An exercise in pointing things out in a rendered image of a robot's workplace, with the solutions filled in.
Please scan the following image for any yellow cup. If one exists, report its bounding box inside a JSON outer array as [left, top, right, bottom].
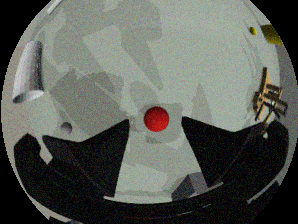
[[259, 24, 283, 45]]

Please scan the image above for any yellow ball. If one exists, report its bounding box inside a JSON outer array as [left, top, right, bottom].
[[249, 27, 258, 35]]

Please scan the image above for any red ball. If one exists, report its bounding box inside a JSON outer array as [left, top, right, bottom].
[[144, 107, 169, 132]]

